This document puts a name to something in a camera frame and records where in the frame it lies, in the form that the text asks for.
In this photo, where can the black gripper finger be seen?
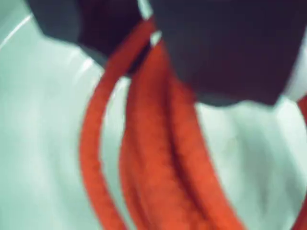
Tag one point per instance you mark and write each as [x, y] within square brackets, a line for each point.
[91, 21]
[227, 48]

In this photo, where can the light green round bowl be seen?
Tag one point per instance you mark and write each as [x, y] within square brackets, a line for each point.
[36, 119]

